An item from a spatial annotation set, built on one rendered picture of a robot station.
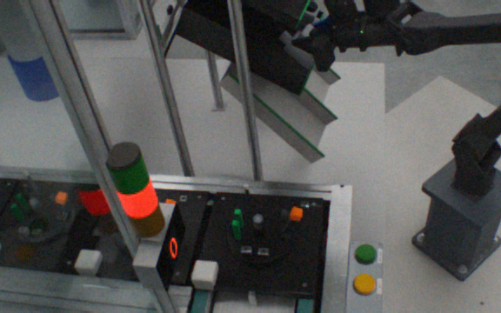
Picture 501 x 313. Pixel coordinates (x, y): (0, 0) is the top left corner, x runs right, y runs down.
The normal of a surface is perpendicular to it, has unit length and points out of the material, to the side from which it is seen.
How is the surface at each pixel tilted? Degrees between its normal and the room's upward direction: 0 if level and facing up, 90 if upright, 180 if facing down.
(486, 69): 0
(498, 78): 0
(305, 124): 45
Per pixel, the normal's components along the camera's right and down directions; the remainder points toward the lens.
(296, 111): 0.60, -0.37
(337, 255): -0.10, -0.69
